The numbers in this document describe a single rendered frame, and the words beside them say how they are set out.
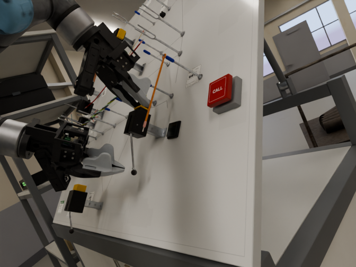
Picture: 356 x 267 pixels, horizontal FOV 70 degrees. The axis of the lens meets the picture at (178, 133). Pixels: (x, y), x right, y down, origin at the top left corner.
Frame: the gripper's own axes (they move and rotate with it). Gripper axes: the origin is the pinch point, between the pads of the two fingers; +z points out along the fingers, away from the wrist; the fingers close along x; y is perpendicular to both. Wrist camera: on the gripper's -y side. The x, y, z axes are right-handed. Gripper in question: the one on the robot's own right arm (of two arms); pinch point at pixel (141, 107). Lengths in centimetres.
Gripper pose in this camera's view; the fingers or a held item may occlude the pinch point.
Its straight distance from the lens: 63.4
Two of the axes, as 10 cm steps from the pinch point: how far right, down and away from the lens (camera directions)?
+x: -5.8, 1.2, 8.0
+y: 5.0, -7.2, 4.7
